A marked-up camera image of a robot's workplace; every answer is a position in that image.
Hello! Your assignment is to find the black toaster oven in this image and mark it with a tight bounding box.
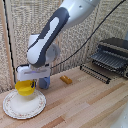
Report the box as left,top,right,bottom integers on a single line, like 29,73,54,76
89,36,128,80

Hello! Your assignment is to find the blue cup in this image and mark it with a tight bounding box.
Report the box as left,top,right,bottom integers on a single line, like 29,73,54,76
37,75,52,90

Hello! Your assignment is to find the cream patterned plate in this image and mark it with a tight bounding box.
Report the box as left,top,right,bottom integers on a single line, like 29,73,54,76
2,89,48,120

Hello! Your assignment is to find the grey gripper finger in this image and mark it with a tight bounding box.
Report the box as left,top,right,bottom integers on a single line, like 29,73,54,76
30,79,37,89

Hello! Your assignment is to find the yellow bowl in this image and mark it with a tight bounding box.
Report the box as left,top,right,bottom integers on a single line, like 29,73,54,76
14,79,36,97

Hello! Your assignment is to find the small orange block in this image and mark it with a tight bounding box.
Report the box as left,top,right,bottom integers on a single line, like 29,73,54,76
59,75,73,85

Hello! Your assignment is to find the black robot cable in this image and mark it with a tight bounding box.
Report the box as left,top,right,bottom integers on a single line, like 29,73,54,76
50,0,128,70

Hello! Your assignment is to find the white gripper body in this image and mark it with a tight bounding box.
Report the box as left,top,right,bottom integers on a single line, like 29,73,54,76
16,64,53,83

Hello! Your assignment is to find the black wire oven rack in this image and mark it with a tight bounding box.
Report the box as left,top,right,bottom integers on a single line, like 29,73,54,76
79,64,112,85

